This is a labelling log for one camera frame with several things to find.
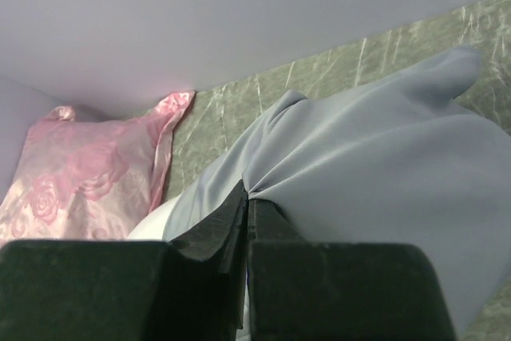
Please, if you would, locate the white pillow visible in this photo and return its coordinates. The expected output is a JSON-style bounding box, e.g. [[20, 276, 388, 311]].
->
[[126, 195, 188, 240]]

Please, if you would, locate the pink satin rose pillow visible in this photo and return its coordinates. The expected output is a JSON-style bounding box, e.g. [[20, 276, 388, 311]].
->
[[1, 92, 194, 244]]

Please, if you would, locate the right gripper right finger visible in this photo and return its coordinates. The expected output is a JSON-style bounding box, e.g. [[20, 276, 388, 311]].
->
[[248, 200, 455, 340]]

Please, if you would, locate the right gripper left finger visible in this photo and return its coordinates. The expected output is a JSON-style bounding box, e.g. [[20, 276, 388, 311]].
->
[[1, 184, 248, 340]]

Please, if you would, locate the grey satin pillowcase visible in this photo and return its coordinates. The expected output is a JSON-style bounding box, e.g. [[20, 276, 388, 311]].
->
[[163, 46, 510, 334]]

